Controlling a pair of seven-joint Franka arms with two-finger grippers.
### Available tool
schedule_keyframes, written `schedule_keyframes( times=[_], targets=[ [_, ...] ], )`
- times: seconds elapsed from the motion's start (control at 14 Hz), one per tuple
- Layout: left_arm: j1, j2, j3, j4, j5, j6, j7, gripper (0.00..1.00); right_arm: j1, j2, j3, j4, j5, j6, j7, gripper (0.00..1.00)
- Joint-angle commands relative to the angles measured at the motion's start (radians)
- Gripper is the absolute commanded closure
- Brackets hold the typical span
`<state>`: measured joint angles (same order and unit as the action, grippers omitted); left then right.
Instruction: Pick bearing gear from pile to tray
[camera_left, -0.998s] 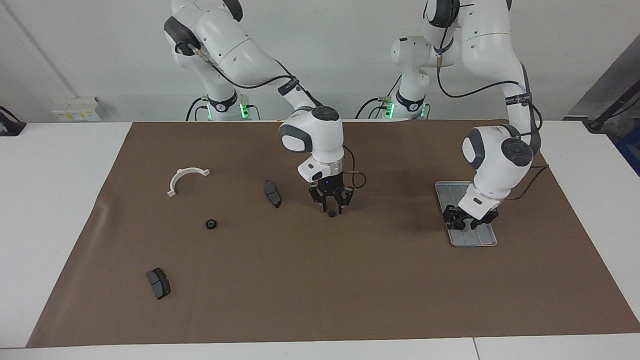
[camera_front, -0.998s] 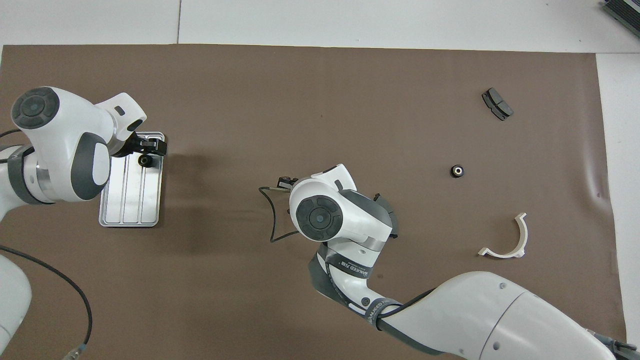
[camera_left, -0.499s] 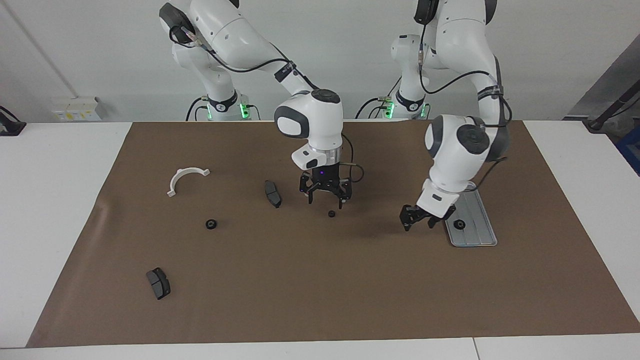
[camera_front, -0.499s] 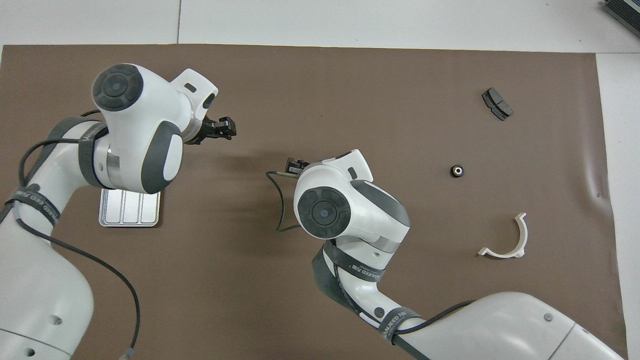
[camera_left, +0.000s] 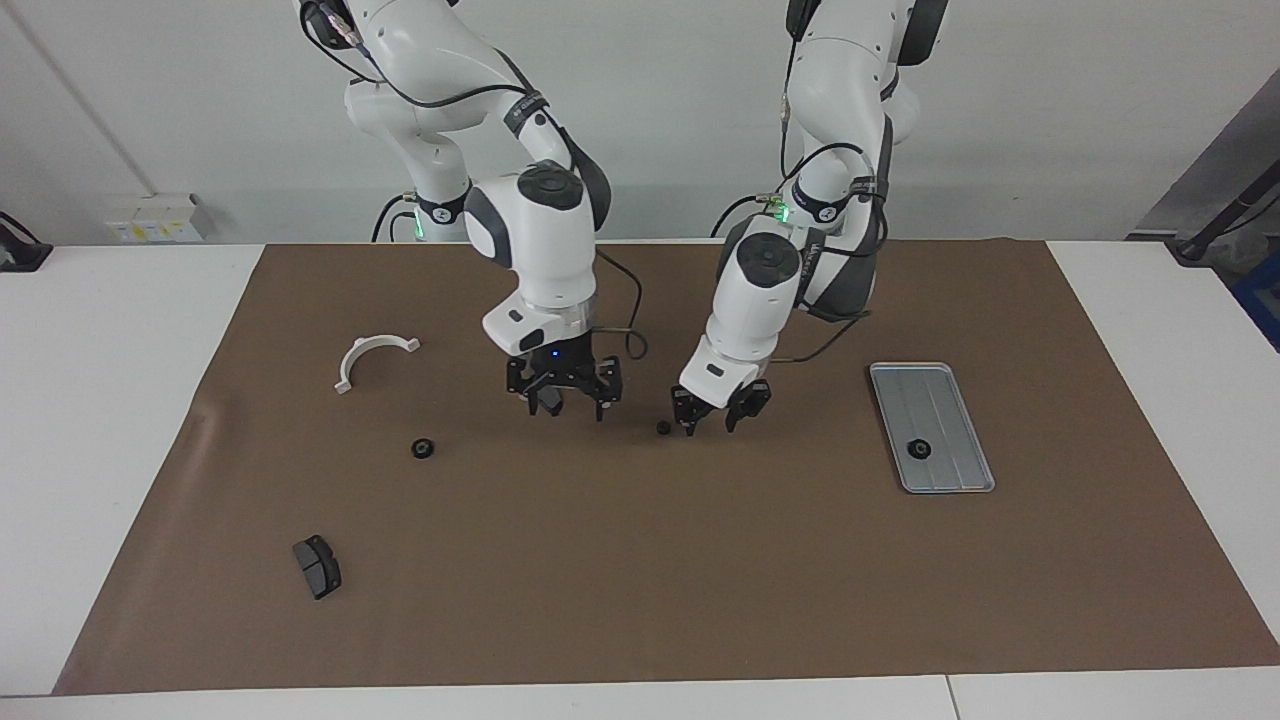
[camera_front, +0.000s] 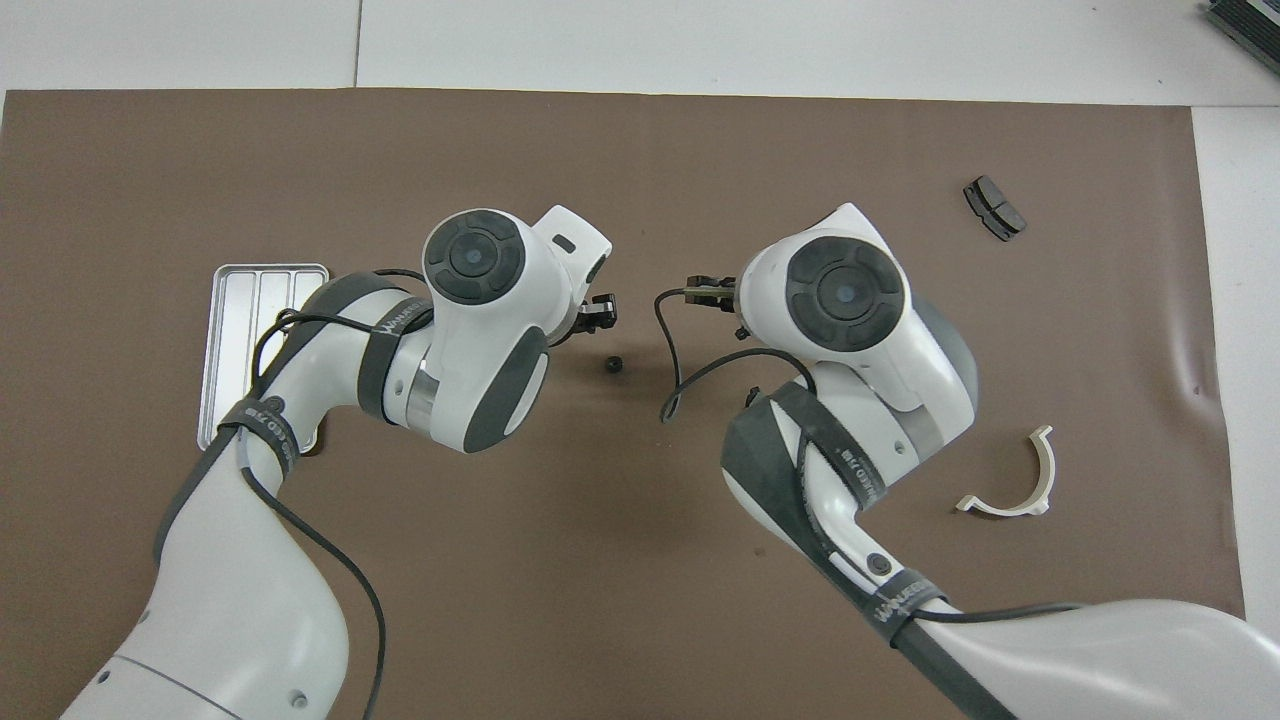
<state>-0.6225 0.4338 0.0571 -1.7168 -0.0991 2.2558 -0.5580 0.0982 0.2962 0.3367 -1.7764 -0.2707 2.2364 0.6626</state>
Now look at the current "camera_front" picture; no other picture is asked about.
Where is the silver metal tray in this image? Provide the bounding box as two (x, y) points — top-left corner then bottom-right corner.
(197, 263), (331, 456)

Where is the brown table mat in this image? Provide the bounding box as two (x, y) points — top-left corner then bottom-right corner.
(0, 88), (1259, 720)

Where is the grey ribbed device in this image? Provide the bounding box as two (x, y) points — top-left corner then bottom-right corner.
(1205, 0), (1280, 63)

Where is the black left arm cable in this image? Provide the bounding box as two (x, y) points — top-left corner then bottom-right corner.
(240, 268), (436, 720)

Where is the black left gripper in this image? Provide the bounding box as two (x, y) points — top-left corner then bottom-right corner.
(570, 293), (622, 343)

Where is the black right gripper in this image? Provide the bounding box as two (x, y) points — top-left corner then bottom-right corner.
(685, 276), (751, 341)

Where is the white curved plastic bracket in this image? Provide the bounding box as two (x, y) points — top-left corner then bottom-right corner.
(955, 425), (1057, 518)

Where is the thick dark grey brake pad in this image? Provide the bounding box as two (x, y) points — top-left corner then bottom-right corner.
(963, 175), (1028, 243)

